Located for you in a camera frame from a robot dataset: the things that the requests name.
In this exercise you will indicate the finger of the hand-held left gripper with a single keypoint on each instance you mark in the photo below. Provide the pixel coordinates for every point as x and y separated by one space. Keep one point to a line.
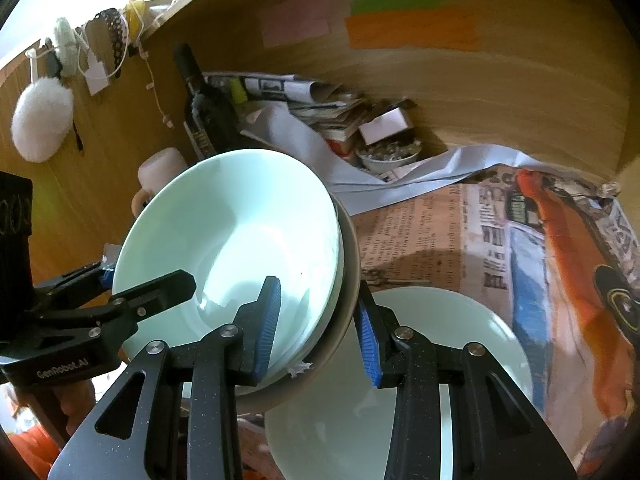
70 287
150 295

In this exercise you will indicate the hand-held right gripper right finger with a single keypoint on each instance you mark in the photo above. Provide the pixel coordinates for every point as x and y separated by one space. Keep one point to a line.
369 345

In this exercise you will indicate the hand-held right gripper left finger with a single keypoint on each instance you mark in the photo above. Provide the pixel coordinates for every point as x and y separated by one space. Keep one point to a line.
267 325

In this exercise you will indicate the lilac bowl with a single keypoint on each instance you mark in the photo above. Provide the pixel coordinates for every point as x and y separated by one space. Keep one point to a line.
351 270

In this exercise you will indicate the mint green plate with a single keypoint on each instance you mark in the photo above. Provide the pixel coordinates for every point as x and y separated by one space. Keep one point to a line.
450 360

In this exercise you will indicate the mint green bowl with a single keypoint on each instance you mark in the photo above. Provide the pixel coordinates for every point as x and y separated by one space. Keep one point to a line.
225 235

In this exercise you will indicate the person's left hand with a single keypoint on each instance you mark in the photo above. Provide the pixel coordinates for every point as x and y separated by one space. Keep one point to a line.
75 405

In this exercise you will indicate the person's orange garment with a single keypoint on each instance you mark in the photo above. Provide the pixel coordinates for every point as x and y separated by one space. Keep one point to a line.
37 452

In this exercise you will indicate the cream mug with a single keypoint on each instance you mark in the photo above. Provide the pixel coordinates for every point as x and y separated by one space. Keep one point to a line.
160 170

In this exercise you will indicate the printed newspaper liner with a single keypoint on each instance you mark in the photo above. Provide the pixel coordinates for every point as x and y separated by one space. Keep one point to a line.
500 240

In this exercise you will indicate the white fluffy pompom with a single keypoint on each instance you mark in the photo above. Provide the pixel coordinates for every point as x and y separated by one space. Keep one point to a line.
42 115

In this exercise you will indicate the white paper sheet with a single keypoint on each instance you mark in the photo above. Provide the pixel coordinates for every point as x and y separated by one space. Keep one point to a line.
300 145

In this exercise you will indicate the small bowl of trinkets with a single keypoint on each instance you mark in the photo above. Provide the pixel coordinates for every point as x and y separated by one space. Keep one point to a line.
390 157

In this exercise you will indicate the dark wine bottle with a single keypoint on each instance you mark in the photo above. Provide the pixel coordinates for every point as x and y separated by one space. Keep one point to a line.
207 115

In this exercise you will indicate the white square tag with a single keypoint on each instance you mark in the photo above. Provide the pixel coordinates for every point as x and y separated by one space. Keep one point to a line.
97 77

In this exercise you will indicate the small white box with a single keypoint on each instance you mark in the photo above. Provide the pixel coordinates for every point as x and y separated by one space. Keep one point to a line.
385 125

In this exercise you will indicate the stack of newspapers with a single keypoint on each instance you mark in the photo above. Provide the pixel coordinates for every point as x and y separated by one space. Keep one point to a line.
280 87

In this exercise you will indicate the white fuzzy cloth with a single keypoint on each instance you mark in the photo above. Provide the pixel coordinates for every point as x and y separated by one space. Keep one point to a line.
67 40

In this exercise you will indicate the black lace headband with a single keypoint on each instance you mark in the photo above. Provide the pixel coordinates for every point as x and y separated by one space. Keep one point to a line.
117 30

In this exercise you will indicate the yellow cloth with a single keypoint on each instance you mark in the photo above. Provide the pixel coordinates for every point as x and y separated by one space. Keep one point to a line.
136 12

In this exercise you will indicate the wooden shelf board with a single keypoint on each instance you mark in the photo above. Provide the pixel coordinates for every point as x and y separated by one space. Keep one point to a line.
175 10

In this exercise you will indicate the pink sticky note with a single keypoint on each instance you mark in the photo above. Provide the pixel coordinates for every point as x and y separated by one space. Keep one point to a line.
295 22

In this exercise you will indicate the orange sticky note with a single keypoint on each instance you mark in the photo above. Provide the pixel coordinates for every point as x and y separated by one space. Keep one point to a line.
410 32

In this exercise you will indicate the green sticky note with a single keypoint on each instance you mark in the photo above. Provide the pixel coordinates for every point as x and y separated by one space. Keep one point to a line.
390 4

